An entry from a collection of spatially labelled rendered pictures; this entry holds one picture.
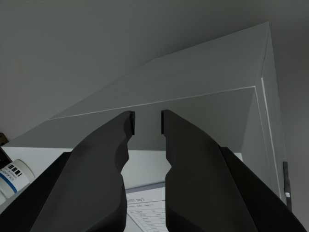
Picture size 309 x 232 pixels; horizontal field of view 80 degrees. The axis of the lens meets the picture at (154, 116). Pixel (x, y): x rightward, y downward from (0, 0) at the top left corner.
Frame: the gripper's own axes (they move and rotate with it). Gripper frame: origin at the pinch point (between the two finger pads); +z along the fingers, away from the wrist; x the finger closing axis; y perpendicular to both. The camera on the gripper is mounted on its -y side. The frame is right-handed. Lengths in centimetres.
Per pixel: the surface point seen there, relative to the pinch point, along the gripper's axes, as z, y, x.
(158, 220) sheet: 5.2, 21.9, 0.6
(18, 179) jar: 21, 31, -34
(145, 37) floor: 118, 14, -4
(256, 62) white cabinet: 24.6, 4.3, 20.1
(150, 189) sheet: 5.6, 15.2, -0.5
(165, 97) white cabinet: 22.6, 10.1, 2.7
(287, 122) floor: 75, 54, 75
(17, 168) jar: 23, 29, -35
